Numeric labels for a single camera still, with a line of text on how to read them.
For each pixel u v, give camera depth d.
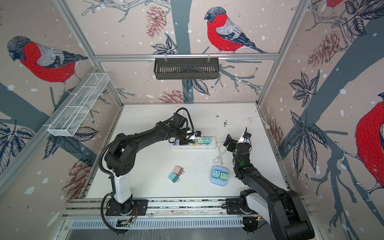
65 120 0.71
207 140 0.92
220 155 0.91
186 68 1.06
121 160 0.50
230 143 0.78
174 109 1.14
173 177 0.82
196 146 0.92
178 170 0.84
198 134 0.78
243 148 0.66
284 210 0.41
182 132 0.80
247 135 0.71
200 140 0.92
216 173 0.78
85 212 0.73
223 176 0.77
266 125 1.10
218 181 0.80
